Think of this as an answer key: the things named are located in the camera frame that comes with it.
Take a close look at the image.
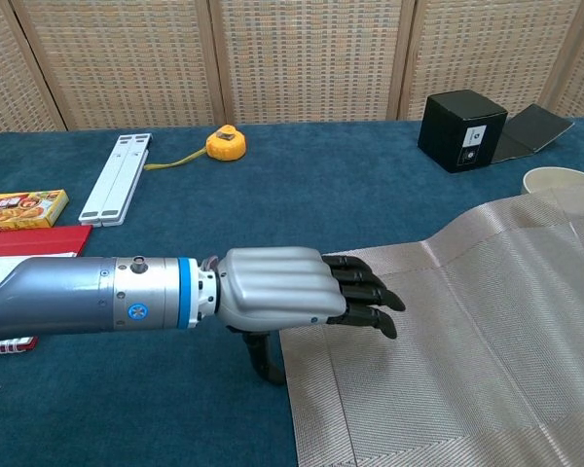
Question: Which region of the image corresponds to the black cube box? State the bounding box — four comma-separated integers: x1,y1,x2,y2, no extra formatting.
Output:
417,90,509,174

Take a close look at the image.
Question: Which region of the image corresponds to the black folded card flap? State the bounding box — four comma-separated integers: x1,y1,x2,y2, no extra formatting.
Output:
490,103,576,165

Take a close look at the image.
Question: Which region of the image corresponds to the yellow curry roux box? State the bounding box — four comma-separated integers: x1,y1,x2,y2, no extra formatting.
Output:
0,189,70,233

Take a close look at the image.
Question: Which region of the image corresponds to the yellow tape measure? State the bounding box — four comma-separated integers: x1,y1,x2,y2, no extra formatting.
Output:
143,124,248,171

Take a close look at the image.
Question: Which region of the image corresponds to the cream round bowl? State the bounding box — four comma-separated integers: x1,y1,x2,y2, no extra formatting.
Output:
522,165,584,196

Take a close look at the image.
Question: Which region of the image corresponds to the white folding laptop stand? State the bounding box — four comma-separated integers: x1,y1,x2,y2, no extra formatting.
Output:
78,132,154,229

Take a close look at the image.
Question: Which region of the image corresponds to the grey-brown woven placemat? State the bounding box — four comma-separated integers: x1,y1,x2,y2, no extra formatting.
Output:
277,186,584,467

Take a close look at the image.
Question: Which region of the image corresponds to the red spiral notebook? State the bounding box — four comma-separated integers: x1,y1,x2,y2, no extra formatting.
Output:
0,224,94,359

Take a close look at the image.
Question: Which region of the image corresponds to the blue felt table cover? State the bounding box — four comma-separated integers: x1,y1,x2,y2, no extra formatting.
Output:
0,116,584,467

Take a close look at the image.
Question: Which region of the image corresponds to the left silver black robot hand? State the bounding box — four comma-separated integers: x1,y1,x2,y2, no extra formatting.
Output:
208,246,406,386

